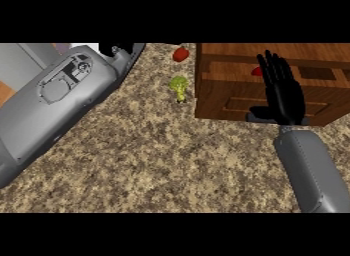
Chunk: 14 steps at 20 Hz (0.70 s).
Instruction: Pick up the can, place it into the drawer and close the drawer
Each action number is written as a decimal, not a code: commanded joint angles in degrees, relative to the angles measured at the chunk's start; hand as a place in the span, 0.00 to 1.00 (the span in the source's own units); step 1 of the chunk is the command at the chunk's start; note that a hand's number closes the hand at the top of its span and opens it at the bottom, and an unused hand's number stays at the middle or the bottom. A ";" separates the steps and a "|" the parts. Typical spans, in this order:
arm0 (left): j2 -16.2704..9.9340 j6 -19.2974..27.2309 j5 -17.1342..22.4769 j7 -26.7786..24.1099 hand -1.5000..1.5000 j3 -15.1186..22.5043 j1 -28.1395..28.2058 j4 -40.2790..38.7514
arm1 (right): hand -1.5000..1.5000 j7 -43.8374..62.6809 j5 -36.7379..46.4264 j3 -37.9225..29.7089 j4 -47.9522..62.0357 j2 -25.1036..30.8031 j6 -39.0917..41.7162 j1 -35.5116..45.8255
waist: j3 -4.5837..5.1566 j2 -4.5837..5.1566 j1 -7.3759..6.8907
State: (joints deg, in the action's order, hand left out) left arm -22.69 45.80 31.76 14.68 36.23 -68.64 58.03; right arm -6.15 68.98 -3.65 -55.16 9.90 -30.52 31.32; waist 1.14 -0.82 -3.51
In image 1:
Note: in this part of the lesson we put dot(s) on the wooden drawer front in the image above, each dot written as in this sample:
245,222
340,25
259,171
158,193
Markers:
231,100

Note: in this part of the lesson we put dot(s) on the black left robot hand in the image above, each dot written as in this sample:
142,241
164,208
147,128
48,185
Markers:
124,50

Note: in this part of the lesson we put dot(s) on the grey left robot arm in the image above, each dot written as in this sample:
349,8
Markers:
45,106

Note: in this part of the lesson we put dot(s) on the green broccoli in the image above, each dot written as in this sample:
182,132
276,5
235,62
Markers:
179,86

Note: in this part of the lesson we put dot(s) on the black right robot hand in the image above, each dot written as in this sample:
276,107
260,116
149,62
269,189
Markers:
281,90

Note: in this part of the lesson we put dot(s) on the red can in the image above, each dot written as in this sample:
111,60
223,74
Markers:
180,54

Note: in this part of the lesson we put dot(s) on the red round object in drawer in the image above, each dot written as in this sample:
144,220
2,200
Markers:
257,71

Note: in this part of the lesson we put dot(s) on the wooden drawer cabinet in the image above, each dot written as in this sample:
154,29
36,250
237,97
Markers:
281,56

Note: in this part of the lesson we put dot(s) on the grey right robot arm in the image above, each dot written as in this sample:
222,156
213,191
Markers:
312,173

